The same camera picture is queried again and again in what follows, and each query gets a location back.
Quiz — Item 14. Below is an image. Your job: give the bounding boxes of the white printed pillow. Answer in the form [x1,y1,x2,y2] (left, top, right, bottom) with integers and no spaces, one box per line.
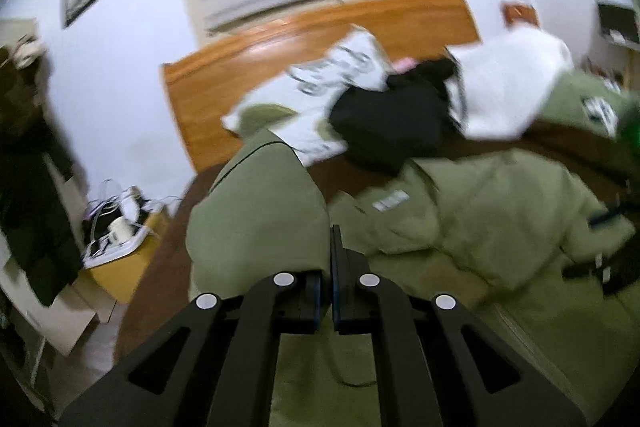
[221,25,393,168]

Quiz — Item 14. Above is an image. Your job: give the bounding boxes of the small white printed cloth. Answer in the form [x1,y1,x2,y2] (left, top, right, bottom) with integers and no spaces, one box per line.
[584,97,619,138]

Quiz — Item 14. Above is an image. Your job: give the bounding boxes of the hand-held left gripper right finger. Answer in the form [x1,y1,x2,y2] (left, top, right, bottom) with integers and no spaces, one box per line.
[330,224,587,427]

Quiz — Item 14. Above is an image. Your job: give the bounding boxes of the white garment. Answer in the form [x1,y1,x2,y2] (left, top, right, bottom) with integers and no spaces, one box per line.
[445,28,575,140]

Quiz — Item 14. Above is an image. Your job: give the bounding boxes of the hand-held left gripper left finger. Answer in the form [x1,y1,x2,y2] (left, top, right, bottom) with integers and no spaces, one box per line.
[60,270,326,427]

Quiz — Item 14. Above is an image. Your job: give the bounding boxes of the dark hanging coat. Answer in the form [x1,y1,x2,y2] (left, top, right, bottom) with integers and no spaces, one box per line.
[0,47,87,308]

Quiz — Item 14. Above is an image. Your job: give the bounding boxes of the green jacket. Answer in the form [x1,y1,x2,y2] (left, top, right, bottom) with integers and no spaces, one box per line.
[186,129,640,427]

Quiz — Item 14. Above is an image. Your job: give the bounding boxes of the yellow wooden nightstand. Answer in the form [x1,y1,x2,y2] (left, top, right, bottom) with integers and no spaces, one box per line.
[82,207,172,306]

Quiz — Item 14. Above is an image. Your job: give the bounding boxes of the white shelf unit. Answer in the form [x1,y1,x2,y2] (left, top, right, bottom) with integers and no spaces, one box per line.
[0,157,121,388]

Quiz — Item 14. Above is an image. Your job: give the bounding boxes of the black monitor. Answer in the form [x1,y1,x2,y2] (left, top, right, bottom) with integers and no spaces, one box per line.
[596,0,640,46]

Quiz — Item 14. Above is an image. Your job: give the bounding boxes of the wooden chair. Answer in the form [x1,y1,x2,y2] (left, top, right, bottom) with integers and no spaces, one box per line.
[502,1,540,28]

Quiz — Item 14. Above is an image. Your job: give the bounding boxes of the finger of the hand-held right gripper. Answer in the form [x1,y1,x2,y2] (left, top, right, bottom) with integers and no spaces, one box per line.
[589,202,634,229]

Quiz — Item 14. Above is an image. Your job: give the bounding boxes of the white tray with cables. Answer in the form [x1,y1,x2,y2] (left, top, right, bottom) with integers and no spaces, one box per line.
[82,179,182,258]

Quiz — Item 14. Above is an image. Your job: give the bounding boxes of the black garment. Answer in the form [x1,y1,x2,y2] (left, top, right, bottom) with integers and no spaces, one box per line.
[329,59,463,175]

